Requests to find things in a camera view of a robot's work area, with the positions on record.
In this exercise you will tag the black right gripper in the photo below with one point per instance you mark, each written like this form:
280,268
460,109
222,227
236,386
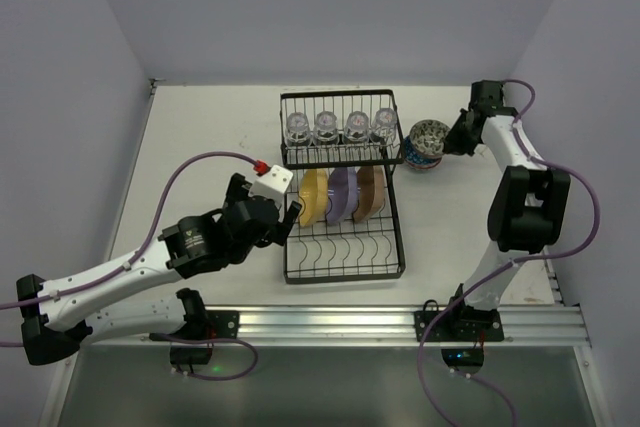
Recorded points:
460,132

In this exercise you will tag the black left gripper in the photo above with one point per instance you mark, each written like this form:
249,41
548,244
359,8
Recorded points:
273,220

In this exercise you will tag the yellow textured bowl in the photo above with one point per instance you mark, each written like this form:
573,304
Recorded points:
313,195

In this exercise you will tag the black floral patterned bowl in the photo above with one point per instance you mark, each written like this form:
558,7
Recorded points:
428,136

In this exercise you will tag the purple textured bowl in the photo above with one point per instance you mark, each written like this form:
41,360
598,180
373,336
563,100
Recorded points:
342,194

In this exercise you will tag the blue triangle patterned bowl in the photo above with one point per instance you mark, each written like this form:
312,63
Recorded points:
417,161

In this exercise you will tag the brown textured bowl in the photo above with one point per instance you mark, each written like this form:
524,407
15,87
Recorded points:
371,185

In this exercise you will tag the clear drinking glass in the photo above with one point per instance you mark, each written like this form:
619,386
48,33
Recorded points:
356,129
383,128
325,130
297,130

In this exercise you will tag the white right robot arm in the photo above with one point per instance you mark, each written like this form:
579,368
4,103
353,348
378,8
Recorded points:
527,210

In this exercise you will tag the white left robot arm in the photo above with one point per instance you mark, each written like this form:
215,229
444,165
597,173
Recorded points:
59,316

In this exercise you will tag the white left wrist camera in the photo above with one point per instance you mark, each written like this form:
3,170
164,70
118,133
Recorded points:
272,185

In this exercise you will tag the black wire dish rack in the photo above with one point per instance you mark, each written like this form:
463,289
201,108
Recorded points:
347,251

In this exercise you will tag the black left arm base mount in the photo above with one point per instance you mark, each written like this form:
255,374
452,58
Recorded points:
193,344

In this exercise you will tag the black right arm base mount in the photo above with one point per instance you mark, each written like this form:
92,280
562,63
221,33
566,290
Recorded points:
467,325

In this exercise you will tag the aluminium mounting rail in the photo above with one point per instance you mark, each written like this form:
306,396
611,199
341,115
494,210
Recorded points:
538,326

